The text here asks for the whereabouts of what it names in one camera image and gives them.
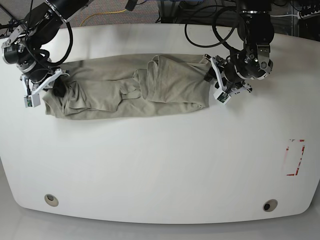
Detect yellow floor cable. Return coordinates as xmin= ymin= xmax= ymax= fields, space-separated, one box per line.
xmin=79 ymin=8 xmax=127 ymax=27

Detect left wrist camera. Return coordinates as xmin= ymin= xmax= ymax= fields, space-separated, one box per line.
xmin=213 ymin=90 xmax=231 ymax=105

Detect white power strip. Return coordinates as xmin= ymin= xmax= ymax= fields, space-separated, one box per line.
xmin=297 ymin=3 xmax=320 ymax=20

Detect right table cable grommet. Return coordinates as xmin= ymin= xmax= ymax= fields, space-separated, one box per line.
xmin=262 ymin=199 xmax=278 ymax=212

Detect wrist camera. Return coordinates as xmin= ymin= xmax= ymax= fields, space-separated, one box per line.
xmin=213 ymin=90 xmax=231 ymax=105
xmin=24 ymin=94 xmax=41 ymax=108

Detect left table cable grommet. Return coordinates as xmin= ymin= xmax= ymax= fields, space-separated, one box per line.
xmin=44 ymin=194 xmax=59 ymax=207

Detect table cable grommet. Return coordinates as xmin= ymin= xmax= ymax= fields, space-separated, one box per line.
xmin=44 ymin=194 xmax=59 ymax=207
xmin=262 ymin=199 xmax=278 ymax=212

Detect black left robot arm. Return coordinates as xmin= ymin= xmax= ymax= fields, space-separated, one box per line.
xmin=187 ymin=0 xmax=275 ymax=103

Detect red tape rectangle marking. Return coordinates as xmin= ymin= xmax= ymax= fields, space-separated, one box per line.
xmin=283 ymin=139 xmax=306 ymax=177

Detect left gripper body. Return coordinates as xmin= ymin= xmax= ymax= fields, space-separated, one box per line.
xmin=203 ymin=54 xmax=253 ymax=97

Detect beige T-shirt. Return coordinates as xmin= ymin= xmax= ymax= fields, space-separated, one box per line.
xmin=43 ymin=53 xmax=211 ymax=121

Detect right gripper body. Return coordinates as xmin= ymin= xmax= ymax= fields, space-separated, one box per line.
xmin=20 ymin=68 xmax=70 ymax=96

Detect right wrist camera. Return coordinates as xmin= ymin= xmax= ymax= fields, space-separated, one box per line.
xmin=24 ymin=94 xmax=41 ymax=108

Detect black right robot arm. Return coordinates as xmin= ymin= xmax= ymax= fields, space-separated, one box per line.
xmin=1 ymin=0 xmax=91 ymax=88

